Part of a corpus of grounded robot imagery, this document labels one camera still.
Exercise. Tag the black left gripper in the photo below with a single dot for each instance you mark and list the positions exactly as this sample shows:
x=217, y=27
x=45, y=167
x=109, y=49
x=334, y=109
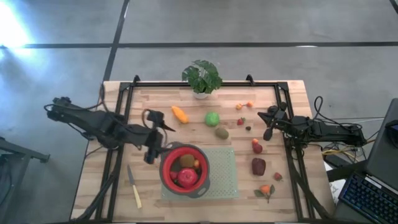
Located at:
x=154, y=140

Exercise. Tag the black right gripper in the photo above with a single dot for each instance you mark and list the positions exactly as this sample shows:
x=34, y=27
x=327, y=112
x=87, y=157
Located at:
x=280, y=120

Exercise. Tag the small orange fruit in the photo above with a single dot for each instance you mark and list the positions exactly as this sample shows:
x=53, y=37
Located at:
x=196, y=163
x=255, y=141

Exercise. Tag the red strawberry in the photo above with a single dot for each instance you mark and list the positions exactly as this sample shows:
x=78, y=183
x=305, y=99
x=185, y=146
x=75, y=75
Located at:
x=277, y=176
x=173, y=175
x=240, y=121

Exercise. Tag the twin orange yellow fruit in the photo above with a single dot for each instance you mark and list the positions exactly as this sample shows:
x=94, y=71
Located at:
x=238, y=106

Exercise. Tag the brown kiwi fruit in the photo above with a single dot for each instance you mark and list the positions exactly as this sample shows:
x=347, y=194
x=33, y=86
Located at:
x=187, y=160
x=222, y=133

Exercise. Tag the orange mango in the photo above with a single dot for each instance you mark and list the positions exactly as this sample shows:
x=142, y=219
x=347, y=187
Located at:
x=180, y=114

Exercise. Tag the green apple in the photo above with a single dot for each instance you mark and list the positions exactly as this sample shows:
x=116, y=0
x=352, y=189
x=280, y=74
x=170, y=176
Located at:
x=212, y=119

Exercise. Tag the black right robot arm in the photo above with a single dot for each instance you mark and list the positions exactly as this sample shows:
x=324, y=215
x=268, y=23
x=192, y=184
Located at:
x=326, y=129

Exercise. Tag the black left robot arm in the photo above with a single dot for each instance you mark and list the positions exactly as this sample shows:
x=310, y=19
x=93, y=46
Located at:
x=93, y=119

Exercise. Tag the red grey collapsible colander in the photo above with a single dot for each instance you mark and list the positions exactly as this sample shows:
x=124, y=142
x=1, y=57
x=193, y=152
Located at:
x=164, y=165

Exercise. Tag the red plum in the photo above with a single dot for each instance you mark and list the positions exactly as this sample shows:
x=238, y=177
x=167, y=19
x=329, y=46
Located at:
x=257, y=149

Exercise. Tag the dark red bell pepper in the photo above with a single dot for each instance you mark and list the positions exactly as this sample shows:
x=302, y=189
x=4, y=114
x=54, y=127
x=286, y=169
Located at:
x=258, y=166

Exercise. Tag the tangerine with green leaves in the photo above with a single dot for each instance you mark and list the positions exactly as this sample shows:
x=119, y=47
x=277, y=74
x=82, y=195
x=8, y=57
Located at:
x=265, y=189

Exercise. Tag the green perforated metal rack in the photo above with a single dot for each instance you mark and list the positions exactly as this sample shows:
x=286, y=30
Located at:
x=222, y=171

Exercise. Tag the black power brick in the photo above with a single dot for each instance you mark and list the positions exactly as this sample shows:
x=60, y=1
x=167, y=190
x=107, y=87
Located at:
x=334, y=160

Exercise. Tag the green plant in white pot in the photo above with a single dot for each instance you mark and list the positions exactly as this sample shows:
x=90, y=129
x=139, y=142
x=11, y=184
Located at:
x=202, y=76

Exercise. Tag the white paper sheet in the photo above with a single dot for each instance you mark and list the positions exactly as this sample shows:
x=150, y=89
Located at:
x=337, y=189

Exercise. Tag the laptop with backlit keyboard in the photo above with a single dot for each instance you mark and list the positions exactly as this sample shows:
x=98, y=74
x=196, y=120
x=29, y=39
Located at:
x=373, y=186

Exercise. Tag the grey side desk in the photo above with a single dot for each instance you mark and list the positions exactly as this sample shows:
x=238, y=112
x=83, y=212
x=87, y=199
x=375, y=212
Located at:
x=15, y=155

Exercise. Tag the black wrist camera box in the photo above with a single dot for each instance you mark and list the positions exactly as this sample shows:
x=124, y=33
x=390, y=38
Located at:
x=155, y=116

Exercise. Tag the black aluminium table frame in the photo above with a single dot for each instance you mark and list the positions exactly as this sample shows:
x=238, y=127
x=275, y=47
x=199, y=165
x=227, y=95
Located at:
x=155, y=84

